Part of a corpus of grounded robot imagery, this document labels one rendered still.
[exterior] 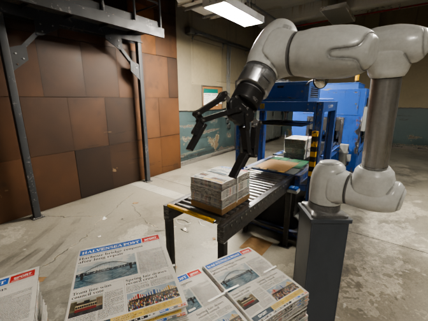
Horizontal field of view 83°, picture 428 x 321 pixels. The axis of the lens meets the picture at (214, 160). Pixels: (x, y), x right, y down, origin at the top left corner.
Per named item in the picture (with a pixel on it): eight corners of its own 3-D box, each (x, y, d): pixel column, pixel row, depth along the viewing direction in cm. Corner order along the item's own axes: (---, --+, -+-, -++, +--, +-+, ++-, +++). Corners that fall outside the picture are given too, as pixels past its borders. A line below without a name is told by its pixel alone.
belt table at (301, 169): (299, 185, 255) (300, 176, 252) (244, 174, 292) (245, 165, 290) (316, 169, 309) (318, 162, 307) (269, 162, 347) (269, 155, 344)
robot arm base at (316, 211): (329, 200, 141) (330, 192, 140) (349, 218, 120) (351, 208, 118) (298, 200, 141) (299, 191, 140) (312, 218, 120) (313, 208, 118)
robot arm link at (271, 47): (235, 58, 63) (281, 57, 54) (260, 13, 66) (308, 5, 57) (251, 86, 71) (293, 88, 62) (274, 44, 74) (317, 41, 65)
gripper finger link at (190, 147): (207, 125, 56) (205, 123, 55) (193, 151, 54) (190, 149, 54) (202, 125, 58) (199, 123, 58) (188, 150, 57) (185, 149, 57)
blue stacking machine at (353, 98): (358, 190, 431) (378, 66, 380) (287, 177, 505) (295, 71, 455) (367, 171, 548) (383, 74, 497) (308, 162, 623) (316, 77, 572)
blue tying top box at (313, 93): (307, 101, 245) (309, 80, 240) (254, 100, 280) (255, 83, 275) (319, 100, 280) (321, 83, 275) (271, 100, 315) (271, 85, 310)
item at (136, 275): (188, 307, 61) (188, 304, 61) (56, 349, 51) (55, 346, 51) (162, 234, 94) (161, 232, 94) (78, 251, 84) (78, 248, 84)
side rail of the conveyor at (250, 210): (223, 244, 154) (223, 227, 151) (216, 241, 157) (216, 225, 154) (294, 185, 258) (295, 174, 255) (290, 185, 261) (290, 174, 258)
